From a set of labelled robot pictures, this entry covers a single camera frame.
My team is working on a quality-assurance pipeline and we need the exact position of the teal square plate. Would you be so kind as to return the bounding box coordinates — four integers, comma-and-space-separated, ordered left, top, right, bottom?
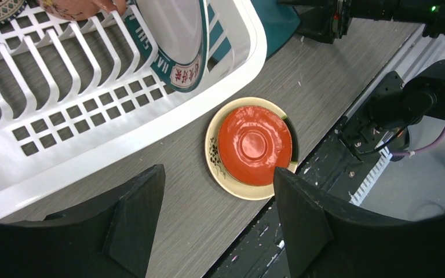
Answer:
207, 0, 301, 64

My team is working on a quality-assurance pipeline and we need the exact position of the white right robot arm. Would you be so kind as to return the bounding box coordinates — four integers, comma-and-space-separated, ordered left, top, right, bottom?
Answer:
291, 1, 445, 157

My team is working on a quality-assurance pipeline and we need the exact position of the white round plate with lettering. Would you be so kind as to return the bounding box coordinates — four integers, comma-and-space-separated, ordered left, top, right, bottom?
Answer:
125, 1, 209, 93

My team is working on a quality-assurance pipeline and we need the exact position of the red and cream saucer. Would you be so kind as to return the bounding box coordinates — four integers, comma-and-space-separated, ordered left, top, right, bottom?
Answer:
204, 97, 299, 200

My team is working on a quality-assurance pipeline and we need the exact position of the white plastic dish rack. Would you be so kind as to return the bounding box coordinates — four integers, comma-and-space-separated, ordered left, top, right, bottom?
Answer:
0, 1, 267, 220

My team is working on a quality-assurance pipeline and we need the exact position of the slotted white cable duct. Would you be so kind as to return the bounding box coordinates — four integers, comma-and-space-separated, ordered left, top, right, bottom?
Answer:
349, 148, 392, 206

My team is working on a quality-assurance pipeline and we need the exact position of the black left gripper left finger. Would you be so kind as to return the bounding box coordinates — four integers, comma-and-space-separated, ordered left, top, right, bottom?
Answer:
0, 164, 165, 277

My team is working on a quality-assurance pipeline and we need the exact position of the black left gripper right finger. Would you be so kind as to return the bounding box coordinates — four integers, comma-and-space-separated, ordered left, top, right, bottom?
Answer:
273, 167, 445, 277

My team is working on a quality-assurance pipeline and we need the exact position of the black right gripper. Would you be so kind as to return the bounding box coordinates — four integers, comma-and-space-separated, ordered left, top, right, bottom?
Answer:
296, 1, 352, 44

